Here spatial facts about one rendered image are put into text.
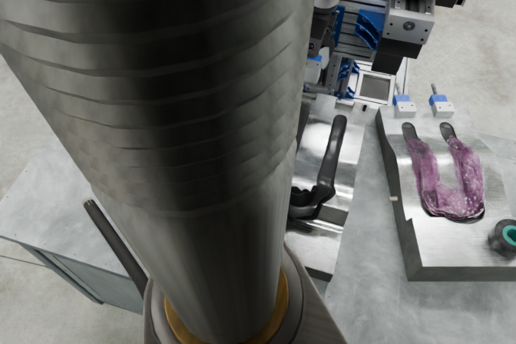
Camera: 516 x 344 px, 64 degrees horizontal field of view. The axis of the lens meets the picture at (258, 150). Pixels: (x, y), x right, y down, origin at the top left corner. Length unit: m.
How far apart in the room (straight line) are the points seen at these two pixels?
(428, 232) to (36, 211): 0.98
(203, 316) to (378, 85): 2.11
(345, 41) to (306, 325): 1.41
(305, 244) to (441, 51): 2.08
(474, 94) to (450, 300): 1.76
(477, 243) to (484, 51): 2.06
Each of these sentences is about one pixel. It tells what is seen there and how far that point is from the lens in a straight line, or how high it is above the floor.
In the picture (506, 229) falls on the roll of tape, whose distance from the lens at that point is 1.08.
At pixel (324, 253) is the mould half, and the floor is 0.86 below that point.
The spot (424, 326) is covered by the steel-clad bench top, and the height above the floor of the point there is 0.80.
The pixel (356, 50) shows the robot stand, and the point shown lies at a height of 0.73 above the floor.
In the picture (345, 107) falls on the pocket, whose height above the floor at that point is 0.86.
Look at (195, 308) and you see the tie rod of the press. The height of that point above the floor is 1.63.
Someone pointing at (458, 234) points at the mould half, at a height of 0.91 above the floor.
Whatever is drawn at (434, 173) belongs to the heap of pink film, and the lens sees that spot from 1.13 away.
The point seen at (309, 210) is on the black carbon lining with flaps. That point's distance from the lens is 1.03.
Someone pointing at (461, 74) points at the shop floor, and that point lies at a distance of 2.79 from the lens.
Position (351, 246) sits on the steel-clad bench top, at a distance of 1.09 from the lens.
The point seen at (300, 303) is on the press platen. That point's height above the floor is 1.54.
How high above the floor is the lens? 1.80
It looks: 56 degrees down
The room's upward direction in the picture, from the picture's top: straight up
